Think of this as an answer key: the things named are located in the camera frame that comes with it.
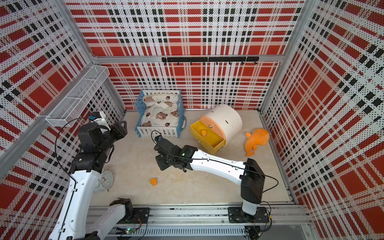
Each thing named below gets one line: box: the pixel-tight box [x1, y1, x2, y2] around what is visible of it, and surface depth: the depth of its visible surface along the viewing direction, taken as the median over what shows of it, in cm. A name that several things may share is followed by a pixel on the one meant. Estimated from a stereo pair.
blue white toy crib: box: [135, 89, 187, 138], surface depth 109 cm
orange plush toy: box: [244, 128, 270, 157], surface depth 98 cm
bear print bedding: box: [141, 93, 179, 127], surface depth 109 cm
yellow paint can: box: [201, 129, 208, 137], surface depth 94 cm
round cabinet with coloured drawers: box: [190, 104, 243, 155], surface depth 90 cm
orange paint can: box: [150, 177, 158, 186], surface depth 86 cm
